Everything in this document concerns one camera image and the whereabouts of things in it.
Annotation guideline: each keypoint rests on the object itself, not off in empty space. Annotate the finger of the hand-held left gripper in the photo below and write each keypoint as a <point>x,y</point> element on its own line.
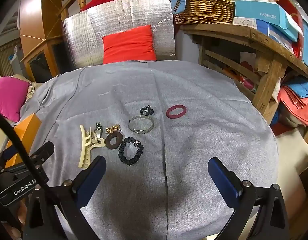
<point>42,151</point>
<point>7,153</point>

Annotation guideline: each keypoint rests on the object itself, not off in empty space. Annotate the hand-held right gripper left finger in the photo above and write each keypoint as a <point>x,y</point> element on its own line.
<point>90,182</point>

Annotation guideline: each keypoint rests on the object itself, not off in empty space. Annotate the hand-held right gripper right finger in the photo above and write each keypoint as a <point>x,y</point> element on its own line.
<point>222,180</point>

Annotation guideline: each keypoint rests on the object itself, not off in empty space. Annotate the cream hair claw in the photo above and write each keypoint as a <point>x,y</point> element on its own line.
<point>84,155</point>

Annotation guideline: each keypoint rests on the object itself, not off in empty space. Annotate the orange box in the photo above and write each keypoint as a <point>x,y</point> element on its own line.
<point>26,127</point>

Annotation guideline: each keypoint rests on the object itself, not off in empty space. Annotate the black scrunchie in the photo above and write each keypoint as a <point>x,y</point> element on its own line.
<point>121,153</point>

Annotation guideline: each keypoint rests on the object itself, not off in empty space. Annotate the brown scrunchie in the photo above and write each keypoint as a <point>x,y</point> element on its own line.
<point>108,143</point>

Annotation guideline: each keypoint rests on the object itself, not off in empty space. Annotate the silver hair clip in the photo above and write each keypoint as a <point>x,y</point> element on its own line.
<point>97,130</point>

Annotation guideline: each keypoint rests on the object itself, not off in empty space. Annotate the gold hair clip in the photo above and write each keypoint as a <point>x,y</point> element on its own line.
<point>112,129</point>

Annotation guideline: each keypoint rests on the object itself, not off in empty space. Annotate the silver bangle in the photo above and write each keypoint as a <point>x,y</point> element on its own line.
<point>140,131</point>

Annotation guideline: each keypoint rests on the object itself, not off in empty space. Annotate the maroon bangle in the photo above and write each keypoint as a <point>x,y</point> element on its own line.
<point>168,113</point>

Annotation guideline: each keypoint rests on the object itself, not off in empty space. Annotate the person's left hand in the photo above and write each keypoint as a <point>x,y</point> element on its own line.
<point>15,227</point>

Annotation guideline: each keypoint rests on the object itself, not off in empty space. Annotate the grey cloth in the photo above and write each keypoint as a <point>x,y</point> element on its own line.
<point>194,135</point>

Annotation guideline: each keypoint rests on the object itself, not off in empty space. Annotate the pink cushion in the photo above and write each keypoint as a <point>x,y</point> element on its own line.
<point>9,97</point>

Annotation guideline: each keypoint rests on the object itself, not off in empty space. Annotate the floral cloth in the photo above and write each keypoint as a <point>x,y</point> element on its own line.
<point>31,91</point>

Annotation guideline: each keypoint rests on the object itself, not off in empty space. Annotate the stack of folded cloths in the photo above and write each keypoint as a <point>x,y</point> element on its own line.
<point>296,102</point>

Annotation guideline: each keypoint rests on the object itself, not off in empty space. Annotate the silver foil mat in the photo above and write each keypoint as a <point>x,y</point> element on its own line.
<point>79,37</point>

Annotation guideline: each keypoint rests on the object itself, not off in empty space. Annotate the wooden cabinet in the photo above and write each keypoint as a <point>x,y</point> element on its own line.
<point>34,25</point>

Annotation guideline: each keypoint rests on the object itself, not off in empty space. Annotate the red cushion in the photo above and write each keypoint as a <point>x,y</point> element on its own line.
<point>129,45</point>

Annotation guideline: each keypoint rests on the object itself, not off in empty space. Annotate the wooden table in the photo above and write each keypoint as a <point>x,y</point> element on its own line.
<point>244,33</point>

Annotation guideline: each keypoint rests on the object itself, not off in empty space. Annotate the white patterned box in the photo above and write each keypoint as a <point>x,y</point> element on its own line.
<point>244,22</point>

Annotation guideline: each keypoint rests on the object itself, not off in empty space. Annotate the red bag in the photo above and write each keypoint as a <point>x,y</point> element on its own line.
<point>297,37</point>

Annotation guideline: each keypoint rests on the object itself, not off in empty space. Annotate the wicker basket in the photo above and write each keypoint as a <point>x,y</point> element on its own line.
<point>204,7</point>

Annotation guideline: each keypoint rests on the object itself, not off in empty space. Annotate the blue cardboard box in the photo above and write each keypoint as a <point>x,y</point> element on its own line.
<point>259,10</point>

